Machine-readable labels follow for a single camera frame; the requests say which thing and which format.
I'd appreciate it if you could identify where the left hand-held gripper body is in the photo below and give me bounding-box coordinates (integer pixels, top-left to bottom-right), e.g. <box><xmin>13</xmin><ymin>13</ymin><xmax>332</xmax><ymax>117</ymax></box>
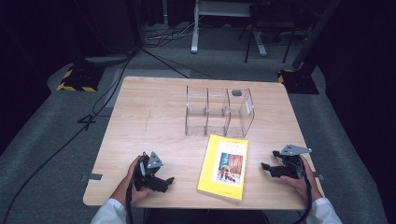
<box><xmin>134</xmin><ymin>151</ymin><xmax>165</xmax><ymax>191</ymax></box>

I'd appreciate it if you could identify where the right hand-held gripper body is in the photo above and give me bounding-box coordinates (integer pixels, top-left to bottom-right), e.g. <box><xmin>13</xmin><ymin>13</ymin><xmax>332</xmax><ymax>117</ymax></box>
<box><xmin>272</xmin><ymin>144</ymin><xmax>313</xmax><ymax>180</ymax></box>

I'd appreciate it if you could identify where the yellow book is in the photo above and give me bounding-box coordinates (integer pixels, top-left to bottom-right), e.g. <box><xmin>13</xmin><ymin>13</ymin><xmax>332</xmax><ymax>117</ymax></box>
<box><xmin>196</xmin><ymin>133</ymin><xmax>249</xmax><ymax>202</ymax></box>

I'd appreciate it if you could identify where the clear acrylic book holder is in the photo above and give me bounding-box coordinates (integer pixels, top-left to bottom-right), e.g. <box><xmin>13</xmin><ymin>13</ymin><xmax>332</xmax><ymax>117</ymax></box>
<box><xmin>184</xmin><ymin>84</ymin><xmax>256</xmax><ymax>139</ymax></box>

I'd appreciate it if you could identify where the person's right hand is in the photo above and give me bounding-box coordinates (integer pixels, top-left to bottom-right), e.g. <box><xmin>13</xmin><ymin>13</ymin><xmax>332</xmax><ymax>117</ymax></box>
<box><xmin>279</xmin><ymin>155</ymin><xmax>324</xmax><ymax>203</ymax></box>

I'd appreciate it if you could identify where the person's left hand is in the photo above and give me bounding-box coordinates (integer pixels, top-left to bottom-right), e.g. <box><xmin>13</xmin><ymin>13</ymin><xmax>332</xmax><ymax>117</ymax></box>
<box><xmin>110</xmin><ymin>155</ymin><xmax>154</xmax><ymax>206</ymax></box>

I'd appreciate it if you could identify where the black yellow striped stand base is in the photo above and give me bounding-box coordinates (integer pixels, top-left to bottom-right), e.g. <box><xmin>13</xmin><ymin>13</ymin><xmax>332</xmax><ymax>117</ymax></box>
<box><xmin>56</xmin><ymin>64</ymin><xmax>106</xmax><ymax>93</ymax></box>
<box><xmin>277</xmin><ymin>68</ymin><xmax>320</xmax><ymax>95</ymax></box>

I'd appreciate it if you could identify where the grey metal stand pole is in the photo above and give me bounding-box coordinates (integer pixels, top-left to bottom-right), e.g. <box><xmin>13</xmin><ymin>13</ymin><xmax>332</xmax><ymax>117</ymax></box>
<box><xmin>291</xmin><ymin>0</ymin><xmax>342</xmax><ymax>71</ymax></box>

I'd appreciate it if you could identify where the black chair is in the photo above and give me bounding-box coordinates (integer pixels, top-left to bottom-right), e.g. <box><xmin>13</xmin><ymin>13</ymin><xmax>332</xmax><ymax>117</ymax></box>
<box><xmin>237</xmin><ymin>2</ymin><xmax>297</xmax><ymax>64</ymax></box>

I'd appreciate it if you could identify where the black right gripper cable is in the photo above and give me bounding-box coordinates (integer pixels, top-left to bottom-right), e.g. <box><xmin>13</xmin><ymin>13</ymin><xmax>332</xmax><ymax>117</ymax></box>
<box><xmin>291</xmin><ymin>155</ymin><xmax>314</xmax><ymax>224</ymax></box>

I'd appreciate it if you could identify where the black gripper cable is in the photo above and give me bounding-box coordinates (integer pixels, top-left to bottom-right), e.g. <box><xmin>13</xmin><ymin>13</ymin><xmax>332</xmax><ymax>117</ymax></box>
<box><xmin>124</xmin><ymin>174</ymin><xmax>135</xmax><ymax>224</ymax></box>
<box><xmin>291</xmin><ymin>155</ymin><xmax>314</xmax><ymax>224</ymax></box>

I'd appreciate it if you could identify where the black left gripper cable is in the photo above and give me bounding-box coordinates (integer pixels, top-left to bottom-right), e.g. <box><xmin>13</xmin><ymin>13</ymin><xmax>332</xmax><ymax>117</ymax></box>
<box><xmin>124</xmin><ymin>174</ymin><xmax>135</xmax><ymax>224</ymax></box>

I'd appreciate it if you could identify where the long black floor cable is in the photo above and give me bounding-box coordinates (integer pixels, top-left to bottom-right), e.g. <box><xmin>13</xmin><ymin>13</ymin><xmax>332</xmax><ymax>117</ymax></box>
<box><xmin>0</xmin><ymin>50</ymin><xmax>136</xmax><ymax>224</ymax></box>

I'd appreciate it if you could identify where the thin black floor cable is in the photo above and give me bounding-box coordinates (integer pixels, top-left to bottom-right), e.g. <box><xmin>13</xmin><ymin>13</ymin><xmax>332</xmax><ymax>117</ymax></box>
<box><xmin>139</xmin><ymin>46</ymin><xmax>217</xmax><ymax>80</ymax></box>

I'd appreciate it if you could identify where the bundle of floor cables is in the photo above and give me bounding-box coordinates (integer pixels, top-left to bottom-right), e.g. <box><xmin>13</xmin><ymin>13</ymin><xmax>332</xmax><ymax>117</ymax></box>
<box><xmin>142</xmin><ymin>21</ymin><xmax>201</xmax><ymax>49</ymax></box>

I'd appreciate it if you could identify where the white desk frame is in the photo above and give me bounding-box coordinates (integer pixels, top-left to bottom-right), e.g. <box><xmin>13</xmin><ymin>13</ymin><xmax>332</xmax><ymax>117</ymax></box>
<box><xmin>190</xmin><ymin>0</ymin><xmax>268</xmax><ymax>57</ymax></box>

